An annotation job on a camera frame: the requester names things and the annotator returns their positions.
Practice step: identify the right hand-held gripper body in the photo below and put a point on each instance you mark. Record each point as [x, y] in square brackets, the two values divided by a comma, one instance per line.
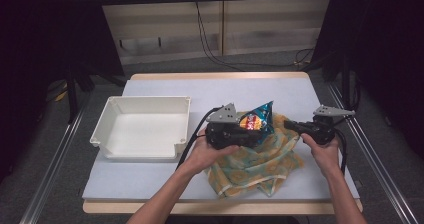
[321, 129]

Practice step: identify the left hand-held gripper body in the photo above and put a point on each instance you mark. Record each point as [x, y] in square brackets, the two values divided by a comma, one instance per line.
[221, 115]

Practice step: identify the blue chip packet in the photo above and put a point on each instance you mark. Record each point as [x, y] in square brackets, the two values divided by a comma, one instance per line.
[258, 119]

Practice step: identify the orange print cloth bag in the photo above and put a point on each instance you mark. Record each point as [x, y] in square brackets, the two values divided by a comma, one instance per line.
[253, 170]

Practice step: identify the person's right hand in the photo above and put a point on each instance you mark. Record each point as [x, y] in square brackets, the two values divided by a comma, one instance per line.
[326, 157]

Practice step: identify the person's left hand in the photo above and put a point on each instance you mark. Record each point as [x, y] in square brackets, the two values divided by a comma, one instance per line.
[206, 157]

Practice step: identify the light grey table mat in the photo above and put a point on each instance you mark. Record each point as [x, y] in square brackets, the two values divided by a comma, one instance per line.
[233, 87]

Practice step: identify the white plastic tray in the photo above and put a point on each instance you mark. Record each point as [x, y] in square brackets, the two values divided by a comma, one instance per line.
[146, 130]

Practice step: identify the black curtain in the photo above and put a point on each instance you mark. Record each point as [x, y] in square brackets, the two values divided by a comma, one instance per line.
[383, 34]
[40, 34]

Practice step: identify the black stand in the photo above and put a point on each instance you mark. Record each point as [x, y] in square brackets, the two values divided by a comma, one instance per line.
[71, 97]

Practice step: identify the metal floor rail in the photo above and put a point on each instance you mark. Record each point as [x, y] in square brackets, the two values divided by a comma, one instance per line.
[373, 157]
[50, 170]

